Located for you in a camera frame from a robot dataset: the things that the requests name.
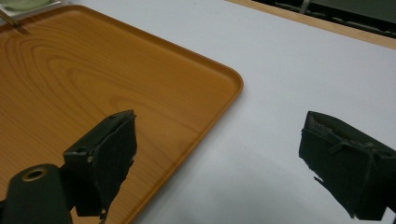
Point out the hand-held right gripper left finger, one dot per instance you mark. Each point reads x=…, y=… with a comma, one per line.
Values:
x=106, y=161

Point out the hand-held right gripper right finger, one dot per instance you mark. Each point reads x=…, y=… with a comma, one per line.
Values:
x=345, y=161

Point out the brown wooden serving tray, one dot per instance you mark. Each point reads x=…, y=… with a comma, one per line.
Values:
x=93, y=77

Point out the white square plate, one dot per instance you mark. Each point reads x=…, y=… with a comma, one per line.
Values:
x=54, y=5

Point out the dark wooden chopstick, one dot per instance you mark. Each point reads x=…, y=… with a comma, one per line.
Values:
x=8, y=18

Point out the pale green bowl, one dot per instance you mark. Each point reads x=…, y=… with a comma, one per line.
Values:
x=21, y=3

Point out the white table sheet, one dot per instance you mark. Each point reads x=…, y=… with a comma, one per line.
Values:
x=280, y=71

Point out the white metal stand frame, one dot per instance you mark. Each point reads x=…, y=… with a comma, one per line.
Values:
x=304, y=5

